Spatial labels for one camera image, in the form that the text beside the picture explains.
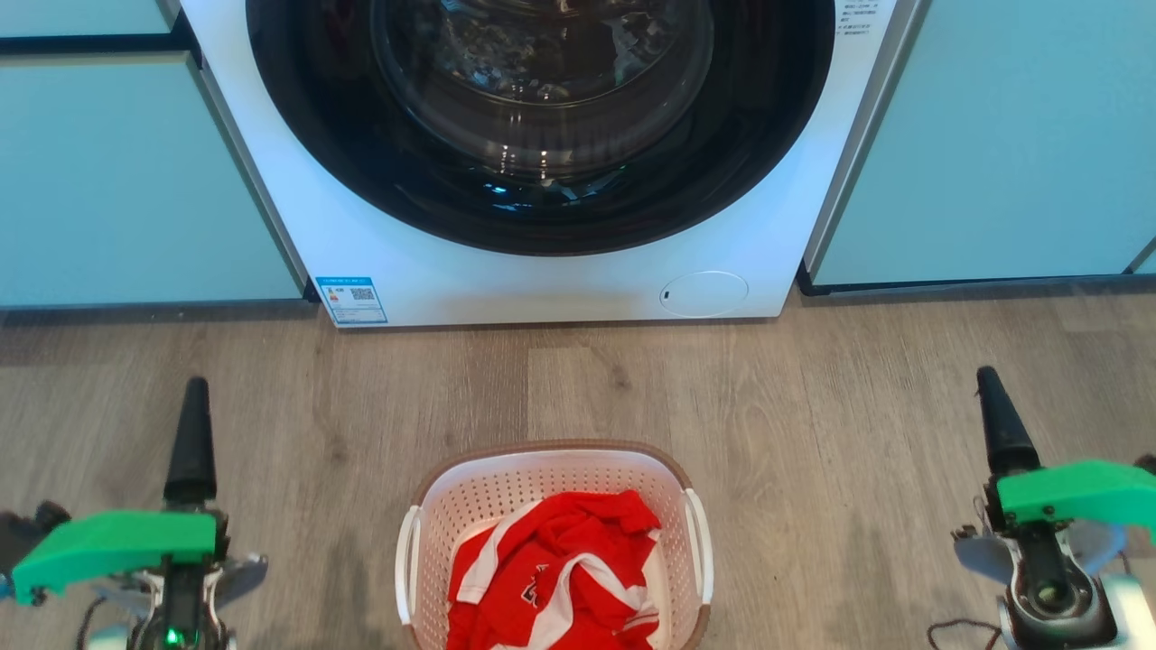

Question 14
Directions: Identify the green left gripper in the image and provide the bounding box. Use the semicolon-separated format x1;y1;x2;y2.
10;376;269;650

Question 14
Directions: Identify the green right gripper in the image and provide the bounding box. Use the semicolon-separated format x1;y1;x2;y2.
951;365;1156;647

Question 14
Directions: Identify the white perforated laundry basket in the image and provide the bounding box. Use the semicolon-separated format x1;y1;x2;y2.
395;439;715;650

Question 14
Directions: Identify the blue energy label sticker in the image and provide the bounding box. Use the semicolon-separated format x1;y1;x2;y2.
315;275;389;327

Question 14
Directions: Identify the light blue cabinet door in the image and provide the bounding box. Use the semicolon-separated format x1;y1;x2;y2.
0;52;304;310

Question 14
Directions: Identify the large light blue cabinet panel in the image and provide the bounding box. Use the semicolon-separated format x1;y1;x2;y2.
804;0;1156;290

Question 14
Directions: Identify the round white filter cover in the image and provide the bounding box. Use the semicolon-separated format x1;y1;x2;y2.
658;270;750;319

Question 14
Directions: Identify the red and white garment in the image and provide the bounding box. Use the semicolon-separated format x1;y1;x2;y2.
445;489;663;650

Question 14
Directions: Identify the white front-load washing machine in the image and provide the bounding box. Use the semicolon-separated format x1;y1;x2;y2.
179;0;924;329

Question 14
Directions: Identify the small printed warning label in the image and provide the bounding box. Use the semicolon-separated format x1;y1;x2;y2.
835;0;882;38

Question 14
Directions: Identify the light blue cabinet drawer front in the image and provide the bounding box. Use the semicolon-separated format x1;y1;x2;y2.
0;0;174;39

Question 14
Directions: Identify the black round washer door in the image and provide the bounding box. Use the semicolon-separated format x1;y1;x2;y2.
245;0;836;257

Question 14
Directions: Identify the thin right arm cable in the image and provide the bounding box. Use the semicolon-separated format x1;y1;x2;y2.
927;617;1005;650

